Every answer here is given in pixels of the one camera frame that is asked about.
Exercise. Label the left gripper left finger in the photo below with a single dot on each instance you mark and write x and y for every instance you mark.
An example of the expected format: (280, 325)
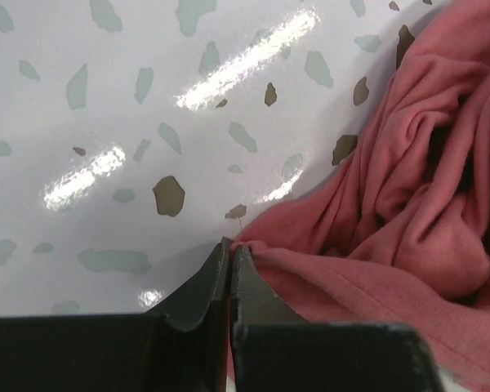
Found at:
(189, 346)

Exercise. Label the pink t shirt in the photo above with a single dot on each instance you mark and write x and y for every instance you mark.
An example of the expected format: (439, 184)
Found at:
(402, 231)

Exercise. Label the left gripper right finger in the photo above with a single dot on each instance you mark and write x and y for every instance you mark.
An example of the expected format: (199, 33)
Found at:
(275, 349)

